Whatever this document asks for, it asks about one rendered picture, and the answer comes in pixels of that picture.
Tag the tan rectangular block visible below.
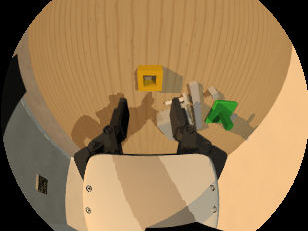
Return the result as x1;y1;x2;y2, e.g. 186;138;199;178
208;86;219;100
157;103;194;141

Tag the green square peg on flat base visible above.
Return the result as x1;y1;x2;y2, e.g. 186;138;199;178
205;100;238;131

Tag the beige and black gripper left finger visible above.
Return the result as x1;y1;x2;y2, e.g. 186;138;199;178
74;98;130;181

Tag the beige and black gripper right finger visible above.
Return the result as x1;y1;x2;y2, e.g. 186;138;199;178
170;97;228;180

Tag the orange block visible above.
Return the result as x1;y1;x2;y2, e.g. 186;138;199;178
137;65;163;91

